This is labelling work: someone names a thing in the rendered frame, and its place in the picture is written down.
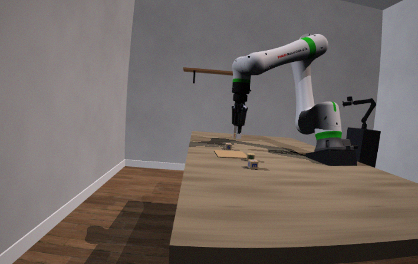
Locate tan flat mat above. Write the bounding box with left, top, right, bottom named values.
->
left=214, top=150, right=246, bottom=159

